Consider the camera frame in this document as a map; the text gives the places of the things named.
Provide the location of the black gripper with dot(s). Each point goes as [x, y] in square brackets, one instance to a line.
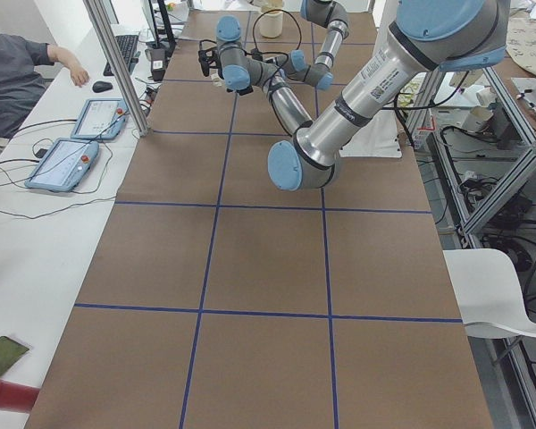
[206, 63]

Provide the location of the white mug with handle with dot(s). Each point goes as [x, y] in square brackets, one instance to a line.
[218, 81]

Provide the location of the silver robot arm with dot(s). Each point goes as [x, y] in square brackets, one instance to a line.
[451, 36]
[333, 17]

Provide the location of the cream oval bin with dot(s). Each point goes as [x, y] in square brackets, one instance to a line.
[270, 23]

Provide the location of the black keyboard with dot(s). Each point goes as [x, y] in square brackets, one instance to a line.
[128, 45]

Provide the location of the black computer mouse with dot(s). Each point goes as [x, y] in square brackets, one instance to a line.
[101, 86]

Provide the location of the upper teach pendant tablet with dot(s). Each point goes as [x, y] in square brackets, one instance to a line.
[100, 118]

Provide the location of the teach pendant tablet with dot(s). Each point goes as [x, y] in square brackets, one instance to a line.
[64, 165]
[100, 118]

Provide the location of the lower teach pendant tablet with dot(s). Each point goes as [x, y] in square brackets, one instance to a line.
[64, 165]

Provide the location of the seated person grey shirt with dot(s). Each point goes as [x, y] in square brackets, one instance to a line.
[21, 86]

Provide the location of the brown table mat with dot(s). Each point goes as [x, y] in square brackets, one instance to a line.
[215, 300]

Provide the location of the green bean bag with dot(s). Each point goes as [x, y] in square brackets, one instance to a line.
[10, 352]

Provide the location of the white chair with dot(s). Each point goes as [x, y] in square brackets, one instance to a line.
[488, 294]

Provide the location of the red cylinder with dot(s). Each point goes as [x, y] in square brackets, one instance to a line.
[17, 397]

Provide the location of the aluminium frame post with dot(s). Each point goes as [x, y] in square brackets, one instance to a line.
[103, 29]

